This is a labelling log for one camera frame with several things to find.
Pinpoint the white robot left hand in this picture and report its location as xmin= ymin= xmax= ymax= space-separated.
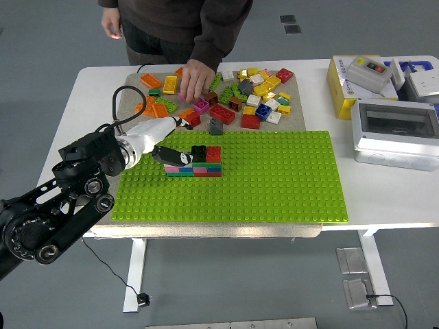
xmin=118 ymin=115 xmax=195 ymax=168

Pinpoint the person's right hand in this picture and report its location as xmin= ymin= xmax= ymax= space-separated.
xmin=101 ymin=5 xmax=123 ymax=40

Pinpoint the person's left hand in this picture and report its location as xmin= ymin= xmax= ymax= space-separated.
xmin=178 ymin=58 xmax=216 ymax=103

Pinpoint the black four-stud brick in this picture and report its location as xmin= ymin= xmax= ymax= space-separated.
xmin=190 ymin=145 xmax=208 ymax=163

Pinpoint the yellow eight-stud brick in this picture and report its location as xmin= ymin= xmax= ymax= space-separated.
xmin=162 ymin=75 xmax=178 ymax=95

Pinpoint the red eight-stud brick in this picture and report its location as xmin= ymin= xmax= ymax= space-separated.
xmin=209 ymin=103 xmax=237 ymax=125

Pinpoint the red six-stud brick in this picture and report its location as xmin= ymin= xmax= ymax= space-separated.
xmin=241 ymin=113 xmax=261 ymax=130

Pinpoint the blue four-stud brick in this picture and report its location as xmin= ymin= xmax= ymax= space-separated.
xmin=254 ymin=103 xmax=272 ymax=121

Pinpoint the green studded baseplate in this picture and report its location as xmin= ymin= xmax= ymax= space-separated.
xmin=111 ymin=130 xmax=350 ymax=224

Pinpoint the person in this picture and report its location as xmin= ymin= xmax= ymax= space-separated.
xmin=97 ymin=0 xmax=254 ymax=73

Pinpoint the grey-brown mat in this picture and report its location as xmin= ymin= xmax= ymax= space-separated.
xmin=88 ymin=71 xmax=323 ymax=239

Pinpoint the yellow and white carton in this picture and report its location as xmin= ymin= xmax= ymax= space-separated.
xmin=326 ymin=54 xmax=401 ymax=120

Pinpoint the white table leg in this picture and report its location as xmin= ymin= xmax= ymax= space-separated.
xmin=356 ymin=228 xmax=394 ymax=307
xmin=122 ymin=238 xmax=147 ymax=313

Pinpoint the white plastic plate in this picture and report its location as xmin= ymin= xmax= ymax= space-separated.
xmin=390 ymin=57 xmax=412 ymax=90

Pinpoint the white windowed distribution box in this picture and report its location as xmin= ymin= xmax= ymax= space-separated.
xmin=350 ymin=97 xmax=439 ymax=172

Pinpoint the long metal floor plate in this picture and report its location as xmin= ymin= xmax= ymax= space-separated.
xmin=145 ymin=317 xmax=318 ymax=329

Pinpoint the blue plastic bin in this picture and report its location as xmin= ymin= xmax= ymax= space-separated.
xmin=383 ymin=60 xmax=434 ymax=75

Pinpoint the black cord with plug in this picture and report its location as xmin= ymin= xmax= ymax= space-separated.
xmin=81 ymin=236 xmax=154 ymax=307

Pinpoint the grey push-button switch box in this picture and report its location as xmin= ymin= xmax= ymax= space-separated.
xmin=344 ymin=55 xmax=394 ymax=94

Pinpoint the white wall socket panel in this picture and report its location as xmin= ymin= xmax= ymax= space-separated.
xmin=404 ymin=70 xmax=439 ymax=99

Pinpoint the black floor cable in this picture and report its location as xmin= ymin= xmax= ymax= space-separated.
xmin=365 ymin=293 xmax=409 ymax=329

